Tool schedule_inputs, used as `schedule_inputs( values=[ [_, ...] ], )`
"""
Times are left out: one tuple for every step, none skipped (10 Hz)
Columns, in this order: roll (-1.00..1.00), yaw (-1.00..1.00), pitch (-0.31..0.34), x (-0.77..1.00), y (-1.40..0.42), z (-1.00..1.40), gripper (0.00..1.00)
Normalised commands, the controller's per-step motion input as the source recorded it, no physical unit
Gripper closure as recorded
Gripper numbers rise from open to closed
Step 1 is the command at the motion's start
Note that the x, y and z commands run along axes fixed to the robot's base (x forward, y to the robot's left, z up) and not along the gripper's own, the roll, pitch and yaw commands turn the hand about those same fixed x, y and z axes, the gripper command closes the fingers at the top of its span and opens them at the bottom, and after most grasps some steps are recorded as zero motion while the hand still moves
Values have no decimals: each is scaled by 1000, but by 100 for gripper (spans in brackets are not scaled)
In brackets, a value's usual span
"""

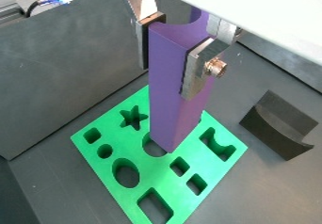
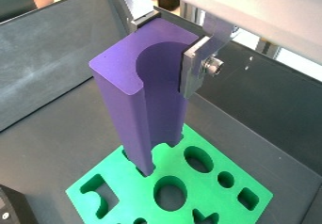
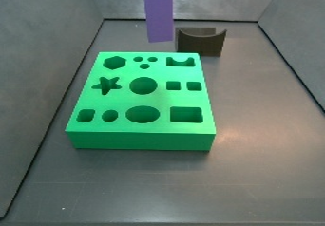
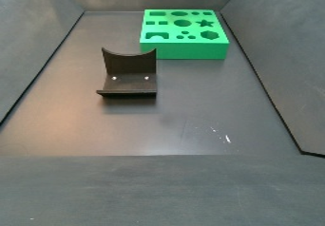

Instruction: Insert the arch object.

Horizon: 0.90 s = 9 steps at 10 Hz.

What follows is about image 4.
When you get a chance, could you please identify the black curved holder stand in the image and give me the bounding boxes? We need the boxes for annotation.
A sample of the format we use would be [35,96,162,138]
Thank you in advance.
[97,48,158,97]

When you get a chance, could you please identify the green shape sorter block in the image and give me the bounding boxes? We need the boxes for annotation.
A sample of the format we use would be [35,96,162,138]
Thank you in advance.
[140,9,231,60]

